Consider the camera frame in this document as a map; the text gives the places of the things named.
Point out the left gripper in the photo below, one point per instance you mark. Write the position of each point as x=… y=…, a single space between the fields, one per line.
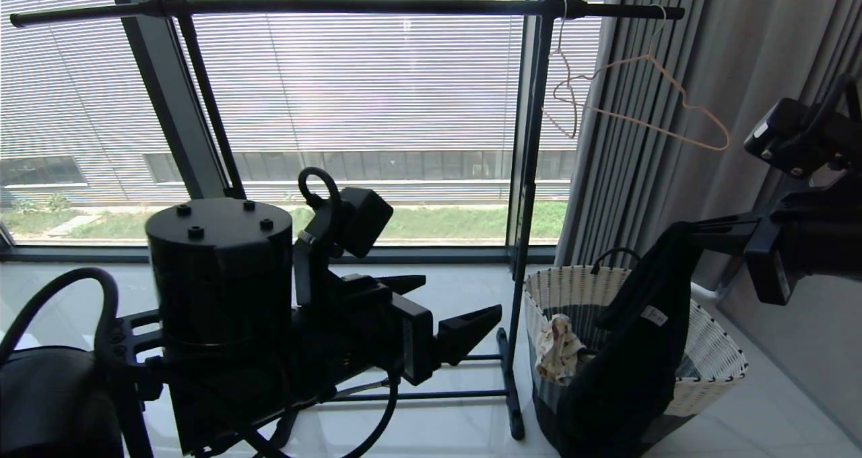
x=357 y=337

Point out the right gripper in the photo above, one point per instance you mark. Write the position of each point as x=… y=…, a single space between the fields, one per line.
x=821 y=236

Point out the black garment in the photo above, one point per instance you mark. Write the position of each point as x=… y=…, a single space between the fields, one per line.
x=626 y=377

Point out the pink clothes hanger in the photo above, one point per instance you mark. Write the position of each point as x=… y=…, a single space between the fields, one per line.
x=649 y=56
x=574 y=118

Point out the white laundry basket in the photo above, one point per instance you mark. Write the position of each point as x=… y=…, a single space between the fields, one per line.
x=714 y=357

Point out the black clothes rack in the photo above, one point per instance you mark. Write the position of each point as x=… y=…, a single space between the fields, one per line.
x=337 y=5

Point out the cream printed garment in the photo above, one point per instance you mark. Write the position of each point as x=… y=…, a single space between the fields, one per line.
x=559 y=350

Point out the grey curtain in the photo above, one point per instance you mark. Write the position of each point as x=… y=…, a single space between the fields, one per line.
x=741 y=54

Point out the window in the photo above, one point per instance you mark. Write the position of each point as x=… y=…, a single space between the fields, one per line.
x=370 y=94

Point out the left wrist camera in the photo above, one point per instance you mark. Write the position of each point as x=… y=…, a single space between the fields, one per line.
x=363 y=222

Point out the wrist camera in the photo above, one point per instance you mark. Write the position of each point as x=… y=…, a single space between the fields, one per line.
x=363 y=222
x=781 y=131

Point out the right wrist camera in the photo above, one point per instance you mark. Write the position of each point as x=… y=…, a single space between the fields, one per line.
x=781 y=131

